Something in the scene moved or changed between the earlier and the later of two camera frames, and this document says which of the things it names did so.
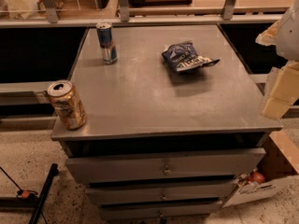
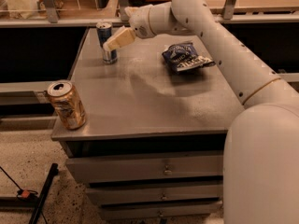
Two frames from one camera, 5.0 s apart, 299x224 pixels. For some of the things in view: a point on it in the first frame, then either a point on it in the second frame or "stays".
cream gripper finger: [282, 90] → [118, 38]
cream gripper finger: [269, 36] → [129, 10]
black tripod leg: [53, 172] stays
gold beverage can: [67, 104] stays
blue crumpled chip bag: [182, 57] stays
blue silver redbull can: [105, 37] stays
